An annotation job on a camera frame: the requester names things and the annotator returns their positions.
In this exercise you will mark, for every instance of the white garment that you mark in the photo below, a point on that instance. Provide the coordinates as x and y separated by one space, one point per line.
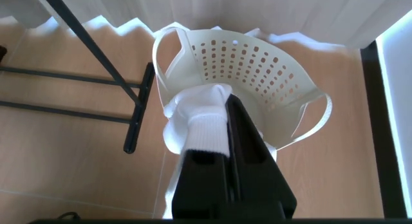
206 121

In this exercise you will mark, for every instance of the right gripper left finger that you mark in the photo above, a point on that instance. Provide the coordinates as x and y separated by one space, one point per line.
202 185

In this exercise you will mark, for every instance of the black clothes rack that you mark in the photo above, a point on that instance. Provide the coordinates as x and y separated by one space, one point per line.
138 117

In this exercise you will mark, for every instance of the white laundry basket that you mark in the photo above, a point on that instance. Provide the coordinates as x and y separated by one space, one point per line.
289 76

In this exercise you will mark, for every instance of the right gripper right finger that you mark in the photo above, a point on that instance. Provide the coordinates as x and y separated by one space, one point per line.
257 185

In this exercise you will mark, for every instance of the beige curtain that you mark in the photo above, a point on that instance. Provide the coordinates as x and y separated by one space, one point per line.
257 8

